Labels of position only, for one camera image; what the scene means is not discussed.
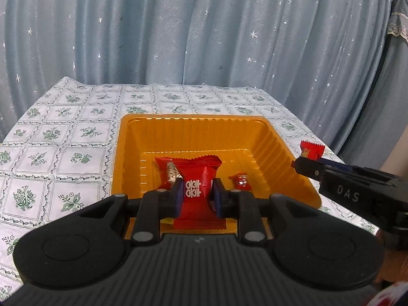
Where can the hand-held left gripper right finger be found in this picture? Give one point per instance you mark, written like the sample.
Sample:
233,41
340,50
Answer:
218,197

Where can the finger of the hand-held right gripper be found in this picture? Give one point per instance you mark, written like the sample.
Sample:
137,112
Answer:
307,167
334,165

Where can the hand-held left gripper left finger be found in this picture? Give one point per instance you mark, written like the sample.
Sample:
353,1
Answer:
178,197

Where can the small red snack packet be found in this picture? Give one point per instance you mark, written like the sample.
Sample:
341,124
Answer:
310,149

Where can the small red twisted candy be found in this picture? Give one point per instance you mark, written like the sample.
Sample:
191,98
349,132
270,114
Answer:
240,181

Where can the orange plastic tray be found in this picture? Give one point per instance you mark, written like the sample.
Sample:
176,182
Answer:
197,134

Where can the blue lace-trimmed curtain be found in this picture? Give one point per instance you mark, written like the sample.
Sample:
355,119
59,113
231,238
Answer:
392,86

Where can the red white printed clothing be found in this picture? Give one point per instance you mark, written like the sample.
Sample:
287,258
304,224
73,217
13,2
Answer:
393,296

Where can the floral checked tablecloth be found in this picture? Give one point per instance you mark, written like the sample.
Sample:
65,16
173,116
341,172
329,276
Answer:
63,153

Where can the blue star-print curtain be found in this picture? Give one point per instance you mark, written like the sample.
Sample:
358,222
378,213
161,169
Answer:
191,38

